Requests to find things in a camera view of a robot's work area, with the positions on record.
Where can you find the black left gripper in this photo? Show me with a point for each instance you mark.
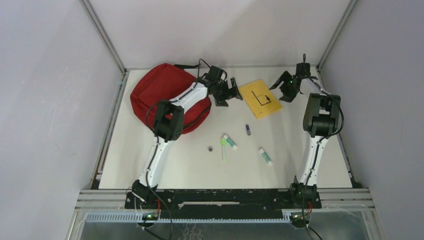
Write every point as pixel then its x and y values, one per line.
pixel 234 90

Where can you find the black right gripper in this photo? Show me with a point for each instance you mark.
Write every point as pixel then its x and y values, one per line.
pixel 287 96

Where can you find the yellow notebook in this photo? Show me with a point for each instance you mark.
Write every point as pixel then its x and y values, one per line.
pixel 260 99

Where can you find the red student backpack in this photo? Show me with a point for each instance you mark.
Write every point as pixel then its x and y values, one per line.
pixel 165 82

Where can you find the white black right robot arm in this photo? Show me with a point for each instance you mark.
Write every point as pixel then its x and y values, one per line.
pixel 323 119

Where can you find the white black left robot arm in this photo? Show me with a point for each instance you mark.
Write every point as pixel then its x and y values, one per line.
pixel 171 102

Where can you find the purple capped small tube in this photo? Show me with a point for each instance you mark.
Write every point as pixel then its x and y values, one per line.
pixel 248 131

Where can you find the green white glue stick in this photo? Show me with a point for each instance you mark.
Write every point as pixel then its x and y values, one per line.
pixel 230 142
pixel 265 156

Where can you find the green capped white pen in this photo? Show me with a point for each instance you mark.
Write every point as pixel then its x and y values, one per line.
pixel 223 146

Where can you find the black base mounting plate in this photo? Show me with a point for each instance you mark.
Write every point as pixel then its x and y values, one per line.
pixel 266 197

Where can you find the aluminium frame rail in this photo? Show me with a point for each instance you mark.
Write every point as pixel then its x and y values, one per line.
pixel 100 29

